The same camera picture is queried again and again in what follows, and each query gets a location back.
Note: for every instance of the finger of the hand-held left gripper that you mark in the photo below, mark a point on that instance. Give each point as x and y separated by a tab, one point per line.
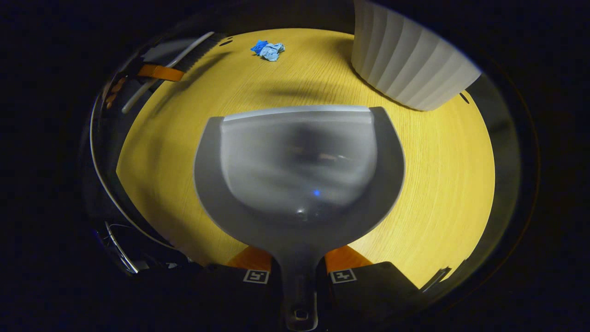
161	72

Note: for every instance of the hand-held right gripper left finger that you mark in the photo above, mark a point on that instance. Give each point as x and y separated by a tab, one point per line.
230	286

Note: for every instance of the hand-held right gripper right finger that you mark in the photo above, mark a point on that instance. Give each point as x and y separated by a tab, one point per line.
368	288

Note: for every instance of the blue paper trash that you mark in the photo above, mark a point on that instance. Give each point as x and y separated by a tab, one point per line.
269	50

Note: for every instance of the grey plastic dustpan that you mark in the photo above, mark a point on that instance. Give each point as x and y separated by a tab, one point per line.
299	184

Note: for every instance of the white ribbed garbage bin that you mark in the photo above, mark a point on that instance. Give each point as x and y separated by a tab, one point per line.
405	60

